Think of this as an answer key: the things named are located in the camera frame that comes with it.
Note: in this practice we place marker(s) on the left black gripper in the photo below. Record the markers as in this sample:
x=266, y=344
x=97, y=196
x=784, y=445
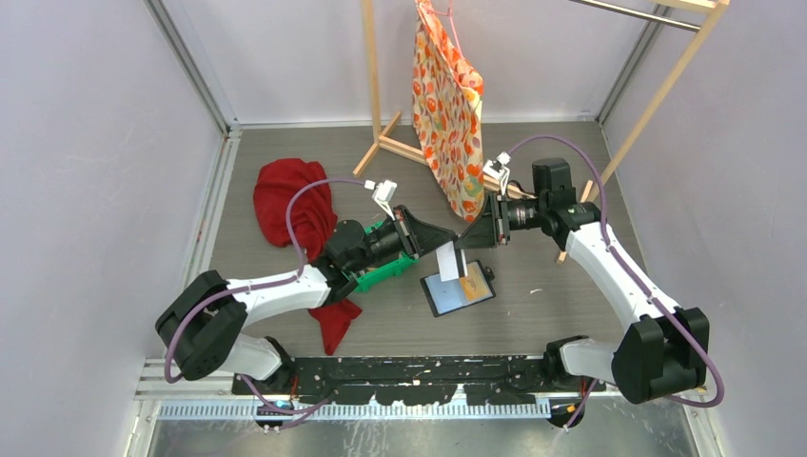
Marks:
x=418, y=237

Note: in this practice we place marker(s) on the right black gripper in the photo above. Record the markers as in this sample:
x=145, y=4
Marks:
x=488, y=229

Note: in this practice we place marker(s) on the silver white credit card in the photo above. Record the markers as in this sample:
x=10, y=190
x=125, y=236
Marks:
x=451, y=262

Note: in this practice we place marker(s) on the orange patterned credit card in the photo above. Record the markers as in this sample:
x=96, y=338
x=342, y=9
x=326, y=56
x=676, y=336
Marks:
x=475, y=289

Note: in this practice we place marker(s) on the black card holder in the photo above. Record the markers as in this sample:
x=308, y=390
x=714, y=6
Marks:
x=446, y=297

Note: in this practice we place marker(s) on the green plastic bin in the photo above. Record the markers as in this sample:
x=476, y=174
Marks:
x=367, y=272

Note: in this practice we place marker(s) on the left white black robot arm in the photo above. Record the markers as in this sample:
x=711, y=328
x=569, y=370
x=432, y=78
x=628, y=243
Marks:
x=203, y=327

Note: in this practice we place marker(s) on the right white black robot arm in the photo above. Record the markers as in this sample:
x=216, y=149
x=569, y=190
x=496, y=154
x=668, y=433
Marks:
x=662, y=350

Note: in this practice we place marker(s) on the orange floral tote bag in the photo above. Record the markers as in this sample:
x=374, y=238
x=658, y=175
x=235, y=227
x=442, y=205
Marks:
x=447, y=113

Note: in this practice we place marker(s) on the red cloth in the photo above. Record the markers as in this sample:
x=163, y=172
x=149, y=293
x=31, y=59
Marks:
x=281, y=213

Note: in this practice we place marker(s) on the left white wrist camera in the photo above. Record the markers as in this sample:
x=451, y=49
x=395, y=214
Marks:
x=382, y=195

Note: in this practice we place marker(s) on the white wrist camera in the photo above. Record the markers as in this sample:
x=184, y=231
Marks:
x=498, y=170
x=382, y=195

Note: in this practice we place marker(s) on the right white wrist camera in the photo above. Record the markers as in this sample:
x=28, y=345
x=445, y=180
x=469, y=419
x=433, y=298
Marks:
x=498, y=170

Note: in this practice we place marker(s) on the pink wire hanger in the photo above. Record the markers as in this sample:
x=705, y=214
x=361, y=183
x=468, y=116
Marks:
x=449, y=15

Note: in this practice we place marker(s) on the perforated metal rail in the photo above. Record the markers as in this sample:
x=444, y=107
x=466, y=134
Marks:
x=243, y=410

